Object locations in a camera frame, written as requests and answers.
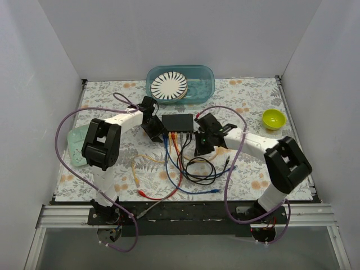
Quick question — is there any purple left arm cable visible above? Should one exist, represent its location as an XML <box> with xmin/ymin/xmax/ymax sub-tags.
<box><xmin>54</xmin><ymin>92</ymin><xmax>140</xmax><ymax>253</ymax></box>

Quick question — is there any black network switch box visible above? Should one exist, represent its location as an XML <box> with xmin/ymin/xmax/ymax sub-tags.
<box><xmin>161</xmin><ymin>114</ymin><xmax>194</xmax><ymax>133</ymax></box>

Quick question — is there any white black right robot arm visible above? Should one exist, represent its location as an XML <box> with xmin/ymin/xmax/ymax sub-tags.
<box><xmin>195</xmin><ymin>113</ymin><xmax>312</xmax><ymax>224</ymax></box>

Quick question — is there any yellow ethernet cable short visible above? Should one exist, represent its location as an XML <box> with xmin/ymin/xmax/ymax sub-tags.
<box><xmin>131</xmin><ymin>155</ymin><xmax>165</xmax><ymax>188</ymax></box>

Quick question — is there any red ethernet cable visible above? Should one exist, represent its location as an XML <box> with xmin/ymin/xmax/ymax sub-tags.
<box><xmin>137</xmin><ymin>132</ymin><xmax>183</xmax><ymax>200</ymax></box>

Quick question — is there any black ethernet cable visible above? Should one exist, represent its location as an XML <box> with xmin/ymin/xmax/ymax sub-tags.
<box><xmin>179</xmin><ymin>133</ymin><xmax>232</xmax><ymax>182</ymax></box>
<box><xmin>176</xmin><ymin>133</ymin><xmax>217</xmax><ymax>185</ymax></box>

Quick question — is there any lime green bowl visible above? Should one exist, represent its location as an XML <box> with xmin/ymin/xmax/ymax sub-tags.
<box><xmin>262</xmin><ymin>109</ymin><xmax>286</xmax><ymax>131</ymax></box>

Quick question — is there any floral patterned table mat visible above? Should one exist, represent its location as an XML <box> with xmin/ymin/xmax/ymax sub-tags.
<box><xmin>74</xmin><ymin>78</ymin><xmax>295</xmax><ymax>201</ymax></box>

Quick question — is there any yellow ethernet cable long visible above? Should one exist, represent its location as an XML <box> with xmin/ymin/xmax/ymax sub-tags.
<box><xmin>168</xmin><ymin>132</ymin><xmax>219</xmax><ymax>163</ymax></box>

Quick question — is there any grey ethernet cable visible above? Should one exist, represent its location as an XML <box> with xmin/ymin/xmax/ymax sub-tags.
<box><xmin>136</xmin><ymin>132</ymin><xmax>186</xmax><ymax>219</ymax></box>

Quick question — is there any aluminium frame rail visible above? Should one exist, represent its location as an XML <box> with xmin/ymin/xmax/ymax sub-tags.
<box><xmin>25</xmin><ymin>201</ymin><xmax>350</xmax><ymax>269</ymax></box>

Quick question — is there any mint green plastic lid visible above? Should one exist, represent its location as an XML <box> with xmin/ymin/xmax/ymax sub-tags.
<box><xmin>67</xmin><ymin>125</ymin><xmax>89</xmax><ymax>167</ymax></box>

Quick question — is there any teal plastic container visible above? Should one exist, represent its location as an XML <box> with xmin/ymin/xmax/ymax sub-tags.
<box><xmin>146</xmin><ymin>65</ymin><xmax>215</xmax><ymax>105</ymax></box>

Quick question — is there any white blue striped plate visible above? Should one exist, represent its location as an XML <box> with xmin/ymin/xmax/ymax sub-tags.
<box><xmin>150</xmin><ymin>71</ymin><xmax>188</xmax><ymax>101</ymax></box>

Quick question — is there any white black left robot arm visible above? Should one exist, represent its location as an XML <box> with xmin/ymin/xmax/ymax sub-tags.
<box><xmin>82</xmin><ymin>96</ymin><xmax>165</xmax><ymax>225</ymax></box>

